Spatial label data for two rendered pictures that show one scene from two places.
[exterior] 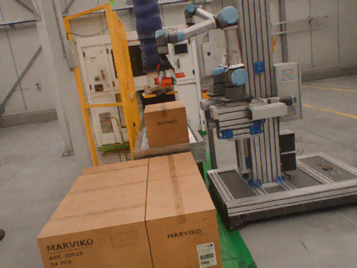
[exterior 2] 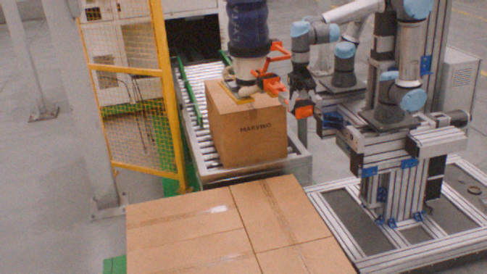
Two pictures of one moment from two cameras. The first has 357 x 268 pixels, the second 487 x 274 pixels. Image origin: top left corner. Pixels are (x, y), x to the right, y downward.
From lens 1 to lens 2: 103 cm
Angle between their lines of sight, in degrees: 18
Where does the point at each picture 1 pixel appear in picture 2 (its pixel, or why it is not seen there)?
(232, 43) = (413, 48)
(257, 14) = not seen: outside the picture
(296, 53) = not seen: outside the picture
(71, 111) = (77, 90)
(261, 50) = (432, 37)
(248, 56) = not seen: hidden behind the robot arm
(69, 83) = (71, 43)
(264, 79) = (427, 81)
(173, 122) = (266, 127)
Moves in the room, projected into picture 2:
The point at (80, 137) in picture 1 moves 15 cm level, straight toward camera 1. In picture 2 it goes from (91, 130) to (96, 138)
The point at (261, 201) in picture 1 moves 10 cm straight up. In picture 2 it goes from (406, 261) to (407, 247)
